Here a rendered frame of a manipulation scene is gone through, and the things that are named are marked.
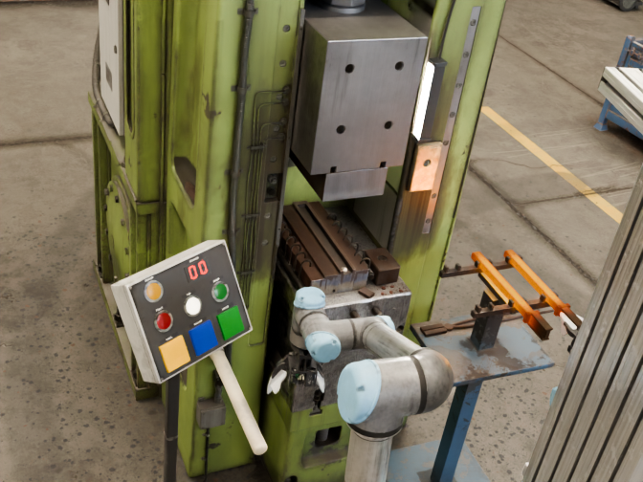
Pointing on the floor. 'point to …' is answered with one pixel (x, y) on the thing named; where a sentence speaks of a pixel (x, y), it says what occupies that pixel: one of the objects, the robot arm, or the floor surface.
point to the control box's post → (171, 427)
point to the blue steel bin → (631, 56)
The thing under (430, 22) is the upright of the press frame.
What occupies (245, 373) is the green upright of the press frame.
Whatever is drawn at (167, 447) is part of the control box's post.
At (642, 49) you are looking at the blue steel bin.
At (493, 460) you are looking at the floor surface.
